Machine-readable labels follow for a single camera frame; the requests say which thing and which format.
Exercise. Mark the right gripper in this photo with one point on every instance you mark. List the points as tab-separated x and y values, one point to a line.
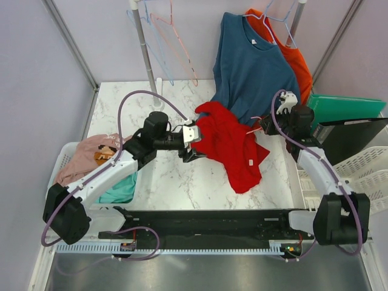
267	124

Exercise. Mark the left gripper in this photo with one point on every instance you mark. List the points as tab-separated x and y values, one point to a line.
192	155

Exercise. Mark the pink wire hanger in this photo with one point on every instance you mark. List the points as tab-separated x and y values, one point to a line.
167	29
256	127

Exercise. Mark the red t shirt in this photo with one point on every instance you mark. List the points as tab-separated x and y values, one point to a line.
231	143

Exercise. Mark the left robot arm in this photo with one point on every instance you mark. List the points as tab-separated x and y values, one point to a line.
67	208

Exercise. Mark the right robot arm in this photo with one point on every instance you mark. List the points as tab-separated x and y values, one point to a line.
342	216

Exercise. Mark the blue t shirt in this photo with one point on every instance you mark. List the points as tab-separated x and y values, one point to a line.
248	70

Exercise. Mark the mint green t shirt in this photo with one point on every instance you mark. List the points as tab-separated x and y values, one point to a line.
121	193

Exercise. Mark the orange t shirt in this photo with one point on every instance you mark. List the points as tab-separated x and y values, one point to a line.
292	55

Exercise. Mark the pink printed t shirt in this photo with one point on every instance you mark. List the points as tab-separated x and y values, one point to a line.
89	155

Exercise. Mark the blue hanger holding shirts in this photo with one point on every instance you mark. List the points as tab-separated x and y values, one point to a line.
285	17

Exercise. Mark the green binder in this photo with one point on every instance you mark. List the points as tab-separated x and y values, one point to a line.
329	108

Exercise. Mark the black binder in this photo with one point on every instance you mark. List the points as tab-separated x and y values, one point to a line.
343	139

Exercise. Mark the white slotted tray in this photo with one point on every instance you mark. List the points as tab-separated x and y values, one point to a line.
365	172

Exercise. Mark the white plastic laundry basket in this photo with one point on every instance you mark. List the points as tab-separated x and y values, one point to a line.
64	157

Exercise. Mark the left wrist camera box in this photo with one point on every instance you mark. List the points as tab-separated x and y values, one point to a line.
191	133

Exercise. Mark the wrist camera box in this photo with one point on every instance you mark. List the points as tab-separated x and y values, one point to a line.
191	133
286	101

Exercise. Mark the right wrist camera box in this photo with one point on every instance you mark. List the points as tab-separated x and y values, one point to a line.
286	101

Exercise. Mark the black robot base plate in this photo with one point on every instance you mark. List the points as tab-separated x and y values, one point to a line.
206	229

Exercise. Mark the light blue wire hanger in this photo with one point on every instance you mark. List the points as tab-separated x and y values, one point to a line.
155	46

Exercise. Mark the aluminium frame post right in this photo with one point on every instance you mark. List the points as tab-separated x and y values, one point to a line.
345	23

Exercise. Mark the aluminium frame post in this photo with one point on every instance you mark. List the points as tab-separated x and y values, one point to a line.
67	36
345	23

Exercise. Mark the aluminium frame post left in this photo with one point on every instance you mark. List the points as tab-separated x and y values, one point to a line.
67	36

